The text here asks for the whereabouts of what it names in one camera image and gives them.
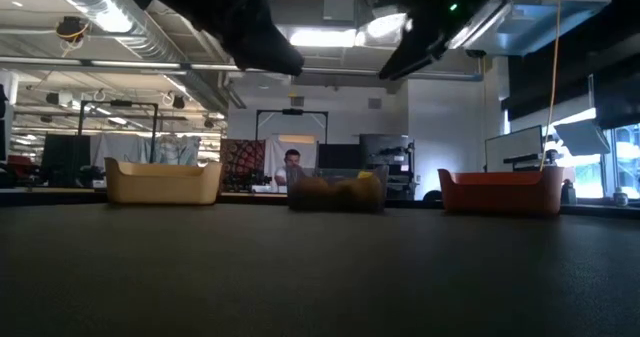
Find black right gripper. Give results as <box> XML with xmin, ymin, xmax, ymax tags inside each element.
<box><xmin>378</xmin><ymin>0</ymin><xmax>466</xmax><ymax>82</ymax></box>

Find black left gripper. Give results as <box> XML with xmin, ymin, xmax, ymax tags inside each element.
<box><xmin>199</xmin><ymin>0</ymin><xmax>305</xmax><ymax>76</ymax></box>

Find ceiling light panel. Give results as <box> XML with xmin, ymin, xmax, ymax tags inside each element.
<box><xmin>288</xmin><ymin>28</ymin><xmax>359</xmax><ymax>48</ymax></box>

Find grey ceiling box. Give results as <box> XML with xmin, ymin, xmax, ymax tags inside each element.
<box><xmin>323</xmin><ymin>0</ymin><xmax>356</xmax><ymax>22</ymax></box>

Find white hanging cloth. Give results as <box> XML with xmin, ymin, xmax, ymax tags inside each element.
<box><xmin>263</xmin><ymin>134</ymin><xmax>320</xmax><ymax>194</ymax></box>

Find black equipment rack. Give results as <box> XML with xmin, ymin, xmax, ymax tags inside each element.
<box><xmin>358</xmin><ymin>133</ymin><xmax>417</xmax><ymax>202</ymax></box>

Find person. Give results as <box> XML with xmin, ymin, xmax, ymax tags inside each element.
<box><xmin>272</xmin><ymin>148</ymin><xmax>305</xmax><ymax>188</ymax></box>

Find patterned dark red tapestry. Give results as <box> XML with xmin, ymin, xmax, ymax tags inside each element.
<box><xmin>218</xmin><ymin>138</ymin><xmax>267</xmax><ymax>194</ymax></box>

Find small black monitor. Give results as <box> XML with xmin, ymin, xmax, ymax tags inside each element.
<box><xmin>317</xmin><ymin>142</ymin><xmax>366</xmax><ymax>171</ymax></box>

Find white screen panel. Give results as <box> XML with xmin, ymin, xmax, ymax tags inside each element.
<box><xmin>483</xmin><ymin>124</ymin><xmax>545</xmax><ymax>174</ymax></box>

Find grey plastic basket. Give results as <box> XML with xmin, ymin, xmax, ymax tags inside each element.
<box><xmin>283</xmin><ymin>164</ymin><xmax>389</xmax><ymax>212</ymax></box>

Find orange plastic basket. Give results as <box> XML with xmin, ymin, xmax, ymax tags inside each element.
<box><xmin>438</xmin><ymin>165</ymin><xmax>565</xmax><ymax>217</ymax></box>

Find pale blue hanging cloth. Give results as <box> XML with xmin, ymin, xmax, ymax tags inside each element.
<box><xmin>89</xmin><ymin>133</ymin><xmax>202</xmax><ymax>167</ymax></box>

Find yellow plastic basket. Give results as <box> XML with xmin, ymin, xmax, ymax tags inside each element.
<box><xmin>103</xmin><ymin>156</ymin><xmax>224</xmax><ymax>207</ymax></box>

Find dark bottle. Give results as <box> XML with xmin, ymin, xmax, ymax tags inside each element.
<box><xmin>561</xmin><ymin>178</ymin><xmax>578</xmax><ymax>206</ymax></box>

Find grey ceiling pipe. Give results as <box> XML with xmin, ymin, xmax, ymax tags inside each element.
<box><xmin>0</xmin><ymin>55</ymin><xmax>484</xmax><ymax>82</ymax></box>

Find large black monitor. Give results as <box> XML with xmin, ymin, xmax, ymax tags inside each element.
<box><xmin>40</xmin><ymin>133</ymin><xmax>92</xmax><ymax>187</ymax></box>

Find red storage bin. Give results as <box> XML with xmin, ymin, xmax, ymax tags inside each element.
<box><xmin>5</xmin><ymin>154</ymin><xmax>37</xmax><ymax>179</ymax></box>

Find narrow black stand frame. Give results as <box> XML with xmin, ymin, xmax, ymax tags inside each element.
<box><xmin>254</xmin><ymin>108</ymin><xmax>330</xmax><ymax>146</ymax></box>

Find wide black stand frame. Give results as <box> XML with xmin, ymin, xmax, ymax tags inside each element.
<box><xmin>77</xmin><ymin>99</ymin><xmax>160</xmax><ymax>164</ymax></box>

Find hanging black yellow cable reel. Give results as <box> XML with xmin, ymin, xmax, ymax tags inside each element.
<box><xmin>53</xmin><ymin>15</ymin><xmax>91</xmax><ymax>46</ymax></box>

